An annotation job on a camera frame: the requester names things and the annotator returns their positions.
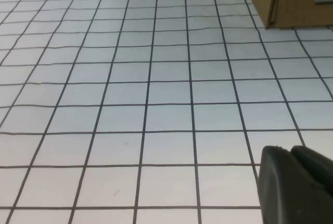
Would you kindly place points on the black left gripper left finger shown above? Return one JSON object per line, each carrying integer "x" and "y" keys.
{"x": 286, "y": 195}

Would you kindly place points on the white grid tablecloth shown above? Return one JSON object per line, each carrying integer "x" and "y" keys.
{"x": 145, "y": 99}

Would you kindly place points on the brown windowed cardboard drawer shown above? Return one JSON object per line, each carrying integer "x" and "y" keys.
{"x": 296, "y": 5}

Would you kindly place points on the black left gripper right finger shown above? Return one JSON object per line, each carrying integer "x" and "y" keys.
{"x": 314, "y": 166}

